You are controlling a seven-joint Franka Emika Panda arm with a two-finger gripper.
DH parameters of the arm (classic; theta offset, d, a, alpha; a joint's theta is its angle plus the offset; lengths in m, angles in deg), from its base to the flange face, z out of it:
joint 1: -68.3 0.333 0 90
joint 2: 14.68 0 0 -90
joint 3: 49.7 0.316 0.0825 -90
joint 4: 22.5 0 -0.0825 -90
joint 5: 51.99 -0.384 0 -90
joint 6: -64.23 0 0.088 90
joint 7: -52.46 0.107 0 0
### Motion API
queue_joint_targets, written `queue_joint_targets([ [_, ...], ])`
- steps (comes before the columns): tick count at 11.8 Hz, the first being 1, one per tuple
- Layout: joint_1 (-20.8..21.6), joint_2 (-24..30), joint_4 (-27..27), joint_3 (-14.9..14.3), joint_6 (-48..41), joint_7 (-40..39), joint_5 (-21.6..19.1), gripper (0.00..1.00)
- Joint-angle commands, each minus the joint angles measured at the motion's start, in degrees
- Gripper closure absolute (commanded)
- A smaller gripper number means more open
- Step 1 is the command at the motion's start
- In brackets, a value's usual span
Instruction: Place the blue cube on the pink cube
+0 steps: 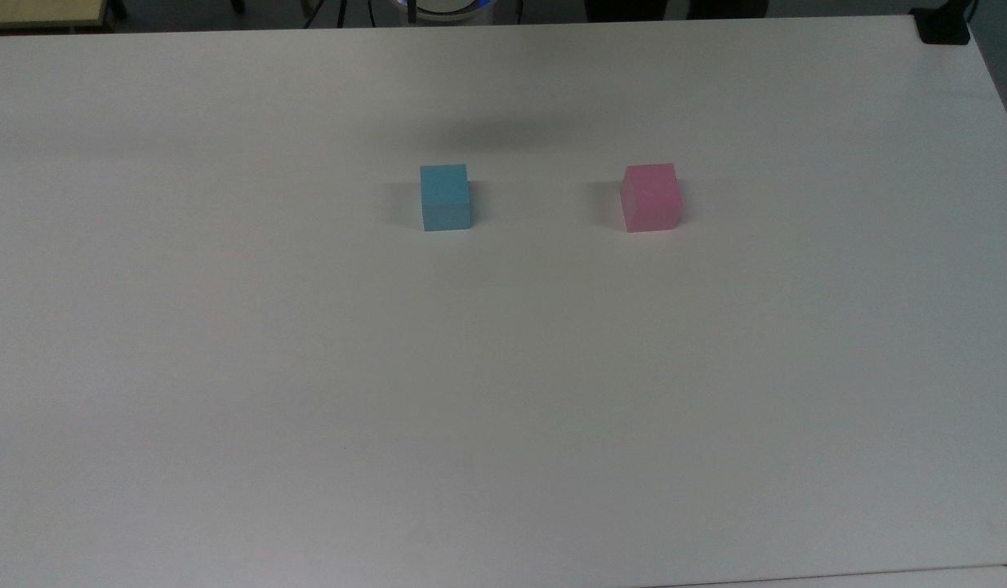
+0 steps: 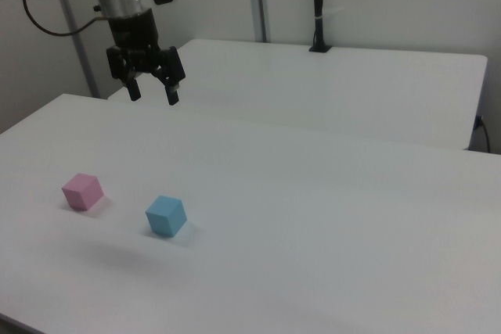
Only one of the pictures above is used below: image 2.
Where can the blue cube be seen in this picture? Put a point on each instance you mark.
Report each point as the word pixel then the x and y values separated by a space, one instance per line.
pixel 166 216

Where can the pink cube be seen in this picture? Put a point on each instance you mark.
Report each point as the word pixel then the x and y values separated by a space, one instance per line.
pixel 82 192

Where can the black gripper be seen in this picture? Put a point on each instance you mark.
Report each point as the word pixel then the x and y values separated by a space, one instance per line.
pixel 133 33

